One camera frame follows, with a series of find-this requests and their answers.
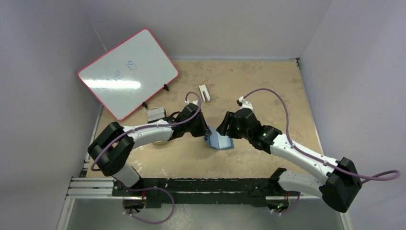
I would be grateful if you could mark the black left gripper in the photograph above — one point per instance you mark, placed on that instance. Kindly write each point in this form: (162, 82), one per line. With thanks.
(203, 130)

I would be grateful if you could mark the white whiteboard eraser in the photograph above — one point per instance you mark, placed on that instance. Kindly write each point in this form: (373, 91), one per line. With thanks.
(204, 93)

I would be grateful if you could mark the aluminium frame rail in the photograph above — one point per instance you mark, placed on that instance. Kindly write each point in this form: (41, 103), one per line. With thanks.
(92, 187)

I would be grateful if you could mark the black mounting base plate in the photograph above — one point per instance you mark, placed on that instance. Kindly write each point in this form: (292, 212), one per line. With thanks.
(259, 202)

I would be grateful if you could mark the blue card holder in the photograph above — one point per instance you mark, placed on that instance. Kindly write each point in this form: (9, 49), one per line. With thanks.
(218, 142)

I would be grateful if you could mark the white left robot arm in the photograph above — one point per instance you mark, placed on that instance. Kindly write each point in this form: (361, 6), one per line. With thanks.
(111, 148)

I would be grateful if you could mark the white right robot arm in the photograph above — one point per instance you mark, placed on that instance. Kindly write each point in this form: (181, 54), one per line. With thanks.
(331, 180)

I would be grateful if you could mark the pink framed whiteboard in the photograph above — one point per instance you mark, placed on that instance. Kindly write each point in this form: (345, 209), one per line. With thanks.
(130, 74)

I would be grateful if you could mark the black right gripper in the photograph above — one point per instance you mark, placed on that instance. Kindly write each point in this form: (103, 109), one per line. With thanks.
(226, 124)

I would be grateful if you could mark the gold oval tin tray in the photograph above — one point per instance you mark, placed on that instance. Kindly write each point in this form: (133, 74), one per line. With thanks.
(160, 143)

